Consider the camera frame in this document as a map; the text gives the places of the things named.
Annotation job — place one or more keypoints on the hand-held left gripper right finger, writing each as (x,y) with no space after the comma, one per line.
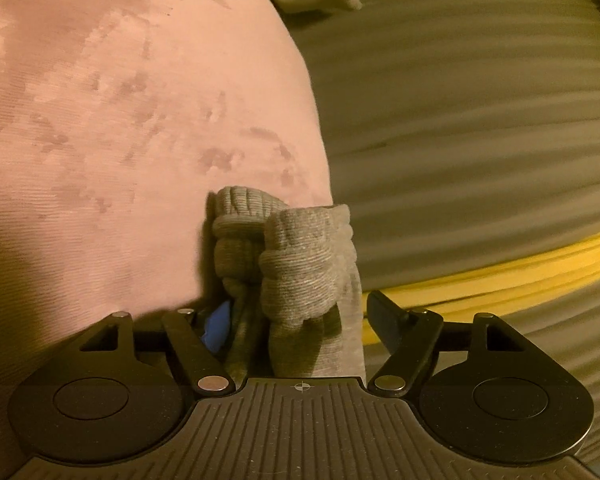
(387,327)

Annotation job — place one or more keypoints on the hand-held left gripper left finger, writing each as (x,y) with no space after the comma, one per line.
(219,327)

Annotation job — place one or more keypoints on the grey sock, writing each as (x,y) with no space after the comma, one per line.
(290,270)

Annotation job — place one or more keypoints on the yellow curtain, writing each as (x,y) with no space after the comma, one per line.
(505,280)

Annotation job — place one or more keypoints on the grey curtain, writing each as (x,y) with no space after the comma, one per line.
(570,340)

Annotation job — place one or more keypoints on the pink bed sheet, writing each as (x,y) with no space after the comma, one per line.
(120,150)

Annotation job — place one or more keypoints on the grey and yellow striped blanket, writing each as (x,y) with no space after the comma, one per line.
(455,125)

